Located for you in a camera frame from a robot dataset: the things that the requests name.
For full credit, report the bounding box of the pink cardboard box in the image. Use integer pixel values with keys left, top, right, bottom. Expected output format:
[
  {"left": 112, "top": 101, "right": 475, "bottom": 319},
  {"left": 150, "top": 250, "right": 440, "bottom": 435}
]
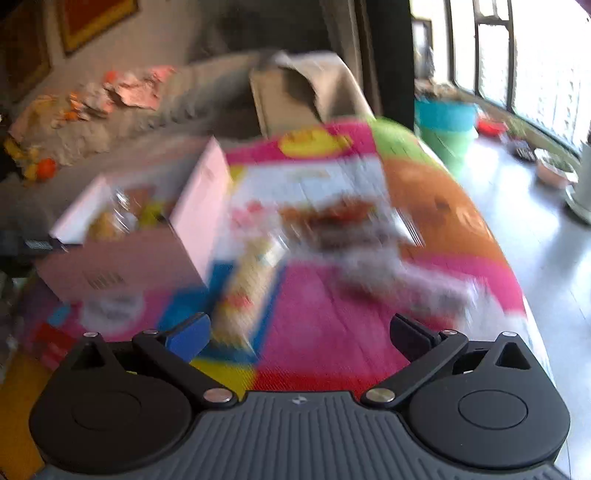
[{"left": 36, "top": 136, "right": 232, "bottom": 305}]

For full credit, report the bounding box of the brown bread packet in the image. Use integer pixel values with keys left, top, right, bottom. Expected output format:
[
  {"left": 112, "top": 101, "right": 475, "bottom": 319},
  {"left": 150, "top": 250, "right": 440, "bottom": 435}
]
[{"left": 88, "top": 210, "right": 139, "bottom": 241}]

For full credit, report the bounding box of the small potted plant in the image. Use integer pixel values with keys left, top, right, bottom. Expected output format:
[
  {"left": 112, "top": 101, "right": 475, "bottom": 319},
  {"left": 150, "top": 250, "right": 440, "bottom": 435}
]
[{"left": 534, "top": 154, "right": 579, "bottom": 188}]

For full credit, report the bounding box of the pink white clothes heap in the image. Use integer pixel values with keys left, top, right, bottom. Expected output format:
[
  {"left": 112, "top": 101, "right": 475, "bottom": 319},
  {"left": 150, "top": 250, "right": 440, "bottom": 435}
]
[{"left": 104, "top": 65, "right": 177, "bottom": 110}]

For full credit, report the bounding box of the yellow plush toy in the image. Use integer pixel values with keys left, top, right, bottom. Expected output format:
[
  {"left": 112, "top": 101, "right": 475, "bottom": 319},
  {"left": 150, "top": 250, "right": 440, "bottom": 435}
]
[{"left": 4, "top": 137, "right": 40, "bottom": 181}]

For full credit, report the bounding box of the colourful printed play mat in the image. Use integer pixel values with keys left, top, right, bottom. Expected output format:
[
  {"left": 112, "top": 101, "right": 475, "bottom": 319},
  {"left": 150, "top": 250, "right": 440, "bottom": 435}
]
[{"left": 0, "top": 117, "right": 529, "bottom": 480}]

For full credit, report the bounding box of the beige cardboard box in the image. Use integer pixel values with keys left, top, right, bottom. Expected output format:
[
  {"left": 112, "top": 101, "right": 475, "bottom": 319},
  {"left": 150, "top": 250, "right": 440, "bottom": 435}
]
[{"left": 249, "top": 51, "right": 376, "bottom": 139}]

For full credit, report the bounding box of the black window frame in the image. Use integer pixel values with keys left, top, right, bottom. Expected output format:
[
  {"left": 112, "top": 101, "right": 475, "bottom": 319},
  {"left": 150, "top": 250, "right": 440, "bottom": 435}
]
[{"left": 411, "top": 0, "right": 591, "bottom": 153}]

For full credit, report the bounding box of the teal plastic basin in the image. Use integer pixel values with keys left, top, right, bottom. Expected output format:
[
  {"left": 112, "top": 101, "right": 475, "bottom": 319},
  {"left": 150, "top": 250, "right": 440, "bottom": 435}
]
[{"left": 414, "top": 99, "right": 479, "bottom": 133}]

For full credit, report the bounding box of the white plant pot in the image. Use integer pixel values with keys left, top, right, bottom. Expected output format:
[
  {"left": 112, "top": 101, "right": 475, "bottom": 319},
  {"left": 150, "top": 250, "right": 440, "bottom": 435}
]
[{"left": 566, "top": 141, "right": 591, "bottom": 223}]

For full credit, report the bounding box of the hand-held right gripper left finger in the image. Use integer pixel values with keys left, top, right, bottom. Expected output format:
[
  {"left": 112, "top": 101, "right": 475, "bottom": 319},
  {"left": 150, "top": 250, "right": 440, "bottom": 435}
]
[{"left": 60, "top": 313, "right": 236, "bottom": 407}]

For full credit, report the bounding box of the red bowl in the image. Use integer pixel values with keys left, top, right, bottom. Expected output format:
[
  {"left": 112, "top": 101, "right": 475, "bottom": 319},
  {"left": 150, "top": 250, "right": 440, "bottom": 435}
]
[{"left": 477, "top": 119, "right": 509, "bottom": 137}]

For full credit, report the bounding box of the long cream snack packet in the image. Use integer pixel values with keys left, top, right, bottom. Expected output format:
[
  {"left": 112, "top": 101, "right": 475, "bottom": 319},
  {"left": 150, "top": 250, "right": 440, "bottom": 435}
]
[{"left": 215, "top": 233, "right": 290, "bottom": 352}]

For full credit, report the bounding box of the grey covered sofa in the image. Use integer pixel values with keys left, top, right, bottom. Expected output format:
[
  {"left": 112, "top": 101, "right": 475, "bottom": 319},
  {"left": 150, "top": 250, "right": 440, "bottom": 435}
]
[{"left": 0, "top": 51, "right": 278, "bottom": 232}]

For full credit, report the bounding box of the yellow-green snack packet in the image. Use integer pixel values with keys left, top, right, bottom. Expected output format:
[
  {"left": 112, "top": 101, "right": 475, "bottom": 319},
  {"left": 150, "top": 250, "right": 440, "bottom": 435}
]
[{"left": 139, "top": 200, "right": 170, "bottom": 230}]

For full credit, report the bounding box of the red framed wall picture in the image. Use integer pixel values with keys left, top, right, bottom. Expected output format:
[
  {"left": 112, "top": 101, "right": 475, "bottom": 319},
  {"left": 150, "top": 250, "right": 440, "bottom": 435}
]
[{"left": 58, "top": 0, "right": 140, "bottom": 56}]

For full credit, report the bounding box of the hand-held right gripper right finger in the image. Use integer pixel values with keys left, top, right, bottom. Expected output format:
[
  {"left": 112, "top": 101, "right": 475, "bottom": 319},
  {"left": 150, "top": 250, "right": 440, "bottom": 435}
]
[{"left": 361, "top": 314, "right": 533, "bottom": 407}]

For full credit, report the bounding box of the dark framed wall picture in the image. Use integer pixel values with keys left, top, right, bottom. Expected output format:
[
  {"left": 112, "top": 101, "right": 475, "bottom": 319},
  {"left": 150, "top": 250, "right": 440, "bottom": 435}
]
[{"left": 0, "top": 14, "right": 52, "bottom": 101}]

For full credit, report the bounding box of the green plastic basin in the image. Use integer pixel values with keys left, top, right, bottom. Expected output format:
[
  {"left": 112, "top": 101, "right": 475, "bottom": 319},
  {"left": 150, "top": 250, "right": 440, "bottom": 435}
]
[{"left": 419, "top": 127, "right": 477, "bottom": 172}]

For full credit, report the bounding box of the pile of snack packets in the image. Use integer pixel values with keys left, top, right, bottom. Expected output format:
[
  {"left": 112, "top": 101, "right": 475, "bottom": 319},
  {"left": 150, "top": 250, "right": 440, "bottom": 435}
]
[{"left": 277, "top": 194, "right": 481, "bottom": 319}]

